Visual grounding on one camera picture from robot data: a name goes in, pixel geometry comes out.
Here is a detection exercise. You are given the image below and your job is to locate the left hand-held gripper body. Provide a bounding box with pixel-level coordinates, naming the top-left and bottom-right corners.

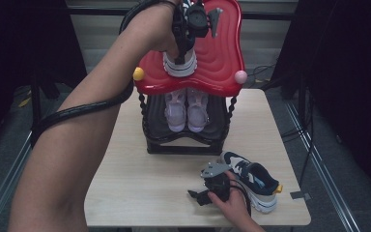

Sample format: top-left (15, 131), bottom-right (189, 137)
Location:
top-left (172, 0), bottom-right (224, 50)

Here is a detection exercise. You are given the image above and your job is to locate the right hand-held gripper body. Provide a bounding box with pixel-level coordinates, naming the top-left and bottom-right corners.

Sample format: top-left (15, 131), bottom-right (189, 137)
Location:
top-left (200, 161), bottom-right (233, 203)

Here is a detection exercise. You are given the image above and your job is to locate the navy and white sneaker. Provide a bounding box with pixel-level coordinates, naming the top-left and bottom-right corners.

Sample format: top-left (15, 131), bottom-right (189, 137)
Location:
top-left (218, 151), bottom-right (284, 215)
top-left (162, 44), bottom-right (198, 78)

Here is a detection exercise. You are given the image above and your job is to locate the red and black shoe rack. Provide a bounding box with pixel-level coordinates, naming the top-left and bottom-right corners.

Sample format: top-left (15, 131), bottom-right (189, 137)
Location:
top-left (130, 0), bottom-right (248, 157)

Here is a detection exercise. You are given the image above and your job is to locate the purple sandal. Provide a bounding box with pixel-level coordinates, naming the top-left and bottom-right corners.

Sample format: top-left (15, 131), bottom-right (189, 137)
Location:
top-left (186, 87), bottom-right (211, 133)
top-left (163, 88), bottom-right (187, 133)

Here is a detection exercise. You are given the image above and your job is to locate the person's right hand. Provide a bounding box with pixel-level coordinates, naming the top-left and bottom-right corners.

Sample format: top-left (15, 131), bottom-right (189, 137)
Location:
top-left (207, 169), bottom-right (253, 224)

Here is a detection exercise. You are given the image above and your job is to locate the person's left hand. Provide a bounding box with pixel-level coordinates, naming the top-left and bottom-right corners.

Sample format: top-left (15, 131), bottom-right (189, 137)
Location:
top-left (131, 0), bottom-right (182, 61)

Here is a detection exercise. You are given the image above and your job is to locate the grey tape piece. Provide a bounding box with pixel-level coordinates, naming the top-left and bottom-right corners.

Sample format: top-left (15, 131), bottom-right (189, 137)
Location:
top-left (289, 190), bottom-right (313, 201)

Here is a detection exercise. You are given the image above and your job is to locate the black metal stand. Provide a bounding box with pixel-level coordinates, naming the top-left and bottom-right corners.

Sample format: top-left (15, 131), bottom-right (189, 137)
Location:
top-left (28, 73), bottom-right (44, 130)

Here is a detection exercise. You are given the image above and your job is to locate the dark curtain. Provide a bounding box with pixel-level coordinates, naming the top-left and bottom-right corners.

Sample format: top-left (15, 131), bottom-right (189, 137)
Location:
top-left (271, 0), bottom-right (371, 197)
top-left (0, 0), bottom-right (91, 156)

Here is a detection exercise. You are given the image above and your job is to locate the yellow tape strip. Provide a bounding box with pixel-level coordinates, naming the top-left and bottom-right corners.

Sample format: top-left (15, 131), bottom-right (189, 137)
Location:
top-left (17, 93), bottom-right (33, 109)

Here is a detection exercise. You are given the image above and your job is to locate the right hand-held gripper cable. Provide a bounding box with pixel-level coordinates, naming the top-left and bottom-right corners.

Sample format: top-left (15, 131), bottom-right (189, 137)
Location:
top-left (230, 179), bottom-right (253, 218)

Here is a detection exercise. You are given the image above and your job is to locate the hand-held gripper cable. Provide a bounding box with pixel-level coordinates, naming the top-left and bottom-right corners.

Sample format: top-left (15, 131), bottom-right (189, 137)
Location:
top-left (30, 0), bottom-right (178, 146)
top-left (230, 179), bottom-right (253, 218)

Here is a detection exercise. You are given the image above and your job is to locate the black floor cable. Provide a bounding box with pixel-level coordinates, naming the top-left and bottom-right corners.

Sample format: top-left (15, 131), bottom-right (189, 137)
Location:
top-left (246, 62), bottom-right (278, 85)
top-left (281, 90), bottom-right (317, 188)

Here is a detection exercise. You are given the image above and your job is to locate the metal floor rail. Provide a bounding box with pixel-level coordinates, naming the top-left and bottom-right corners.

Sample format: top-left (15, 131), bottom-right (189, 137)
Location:
top-left (283, 100), bottom-right (361, 232)
top-left (0, 129), bottom-right (35, 232)

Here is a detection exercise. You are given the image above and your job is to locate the left hand-held gripper cable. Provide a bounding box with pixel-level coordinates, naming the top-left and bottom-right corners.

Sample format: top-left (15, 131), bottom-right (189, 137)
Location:
top-left (30, 0), bottom-right (178, 146)

